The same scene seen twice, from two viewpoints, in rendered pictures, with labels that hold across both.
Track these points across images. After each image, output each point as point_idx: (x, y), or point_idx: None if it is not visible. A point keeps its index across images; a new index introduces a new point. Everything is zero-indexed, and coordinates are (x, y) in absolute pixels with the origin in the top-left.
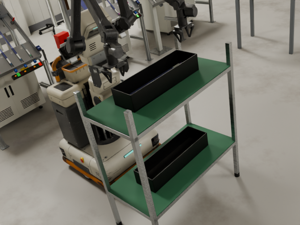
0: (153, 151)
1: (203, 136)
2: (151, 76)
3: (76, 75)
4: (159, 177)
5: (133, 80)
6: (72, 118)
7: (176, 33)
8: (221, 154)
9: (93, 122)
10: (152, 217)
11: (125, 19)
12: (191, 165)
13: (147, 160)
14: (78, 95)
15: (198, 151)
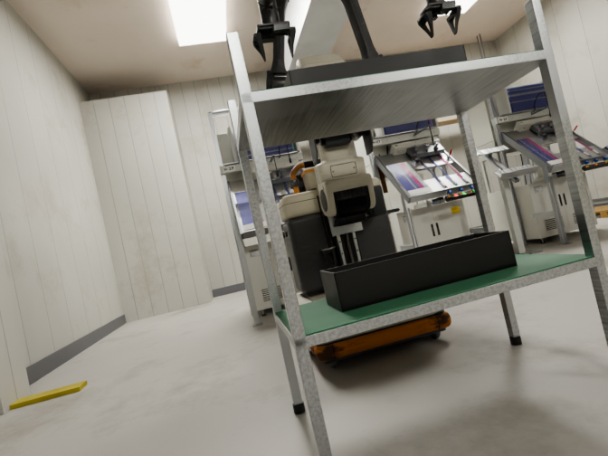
0: None
1: (497, 235)
2: None
3: (312, 177)
4: (356, 278)
5: None
6: (296, 236)
7: (422, 23)
8: (543, 270)
9: (237, 137)
10: (291, 328)
11: None
12: (455, 284)
13: (357, 262)
14: (232, 105)
15: (483, 266)
